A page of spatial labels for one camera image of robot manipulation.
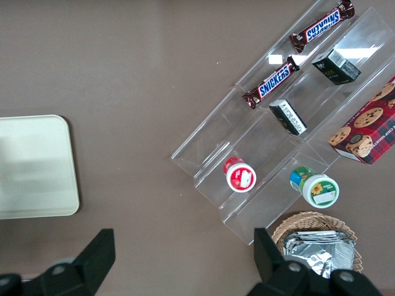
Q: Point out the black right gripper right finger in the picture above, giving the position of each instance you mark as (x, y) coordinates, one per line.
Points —
(293, 280)

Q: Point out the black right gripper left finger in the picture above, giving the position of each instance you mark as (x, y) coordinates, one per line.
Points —
(77, 277)

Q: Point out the light tan wicker basket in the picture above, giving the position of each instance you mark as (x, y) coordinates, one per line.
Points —
(311, 220)

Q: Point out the cream plastic serving tray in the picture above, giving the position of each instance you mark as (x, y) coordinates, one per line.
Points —
(34, 166)

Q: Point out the silver foil container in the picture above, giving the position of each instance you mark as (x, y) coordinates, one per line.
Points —
(321, 249)

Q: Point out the green lidded snack cup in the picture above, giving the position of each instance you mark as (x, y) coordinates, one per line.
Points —
(318, 188)

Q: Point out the red lidded snack cup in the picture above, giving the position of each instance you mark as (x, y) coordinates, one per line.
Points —
(240, 175)

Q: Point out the small black carton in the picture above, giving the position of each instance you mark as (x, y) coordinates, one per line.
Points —
(288, 118)
(336, 66)

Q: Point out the clear acrylic stepped shelf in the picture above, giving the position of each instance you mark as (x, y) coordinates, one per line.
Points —
(222, 132)

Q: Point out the red chocolate chip cookie box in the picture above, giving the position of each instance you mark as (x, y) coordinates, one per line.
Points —
(370, 132)

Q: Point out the brown Snickers bar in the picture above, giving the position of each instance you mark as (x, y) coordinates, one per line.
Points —
(322, 26)
(273, 81)

